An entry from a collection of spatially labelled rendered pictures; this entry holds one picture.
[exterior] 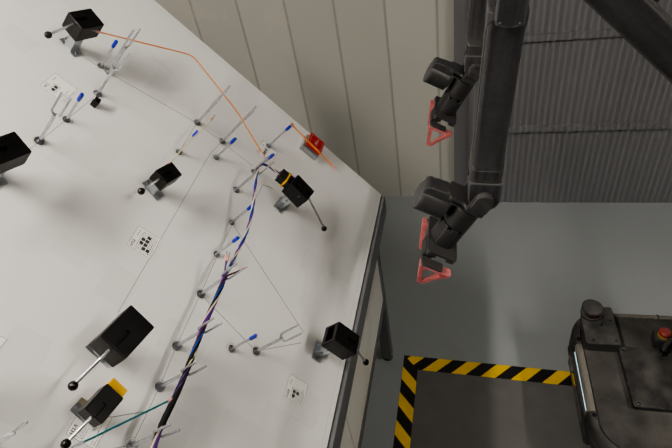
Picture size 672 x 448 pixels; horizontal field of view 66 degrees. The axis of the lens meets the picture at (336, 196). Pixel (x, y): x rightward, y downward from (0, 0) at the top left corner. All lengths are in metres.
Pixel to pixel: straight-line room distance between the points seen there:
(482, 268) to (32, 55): 2.01
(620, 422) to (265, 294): 1.23
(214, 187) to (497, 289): 1.60
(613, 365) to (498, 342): 0.47
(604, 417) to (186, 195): 1.43
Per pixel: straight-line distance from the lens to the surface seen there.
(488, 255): 2.61
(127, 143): 1.15
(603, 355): 2.06
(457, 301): 2.42
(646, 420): 1.97
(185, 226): 1.11
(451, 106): 1.46
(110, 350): 0.85
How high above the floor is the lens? 1.91
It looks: 40 degrees down
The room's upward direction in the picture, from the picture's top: 11 degrees counter-clockwise
